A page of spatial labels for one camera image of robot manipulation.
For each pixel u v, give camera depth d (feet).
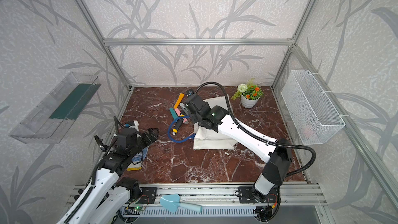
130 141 1.96
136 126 2.34
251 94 3.24
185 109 3.53
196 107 1.76
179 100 3.67
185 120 3.30
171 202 2.36
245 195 2.42
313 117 2.03
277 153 1.36
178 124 3.24
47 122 2.09
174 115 3.36
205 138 2.60
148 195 2.38
